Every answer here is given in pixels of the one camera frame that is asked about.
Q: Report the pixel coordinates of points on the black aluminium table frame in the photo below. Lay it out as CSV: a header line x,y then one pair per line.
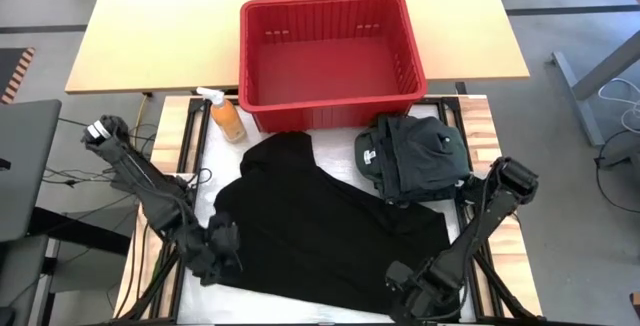
x,y
180,286

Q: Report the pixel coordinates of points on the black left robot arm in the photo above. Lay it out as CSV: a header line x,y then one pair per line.
x,y
150,191

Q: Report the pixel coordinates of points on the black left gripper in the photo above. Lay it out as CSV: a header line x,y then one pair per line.
x,y
220,251

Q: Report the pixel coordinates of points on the orange spray bottle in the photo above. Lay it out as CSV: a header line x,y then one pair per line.
x,y
227,118

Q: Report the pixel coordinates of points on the light wooden desk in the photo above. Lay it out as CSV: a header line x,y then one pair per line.
x,y
165,26

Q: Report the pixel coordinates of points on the red plastic laundry bin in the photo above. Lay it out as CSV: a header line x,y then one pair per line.
x,y
325,111

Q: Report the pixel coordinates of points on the black mat with striped edge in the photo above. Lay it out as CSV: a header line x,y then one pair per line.
x,y
10,71

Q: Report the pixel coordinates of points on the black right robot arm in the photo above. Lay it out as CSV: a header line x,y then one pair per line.
x,y
490,206

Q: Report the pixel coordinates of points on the black long-sleeved shirt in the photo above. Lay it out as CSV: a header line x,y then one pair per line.
x,y
325,236

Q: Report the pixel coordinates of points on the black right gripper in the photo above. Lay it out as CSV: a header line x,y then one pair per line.
x,y
425,301

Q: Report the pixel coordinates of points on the black floor beam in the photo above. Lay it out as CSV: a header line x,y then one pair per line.
x,y
80,231

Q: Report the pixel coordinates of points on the grey metal desk leg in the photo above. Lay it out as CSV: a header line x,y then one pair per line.
x,y
582,111

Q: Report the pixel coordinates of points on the green shirt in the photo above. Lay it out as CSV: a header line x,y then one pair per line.
x,y
367,156

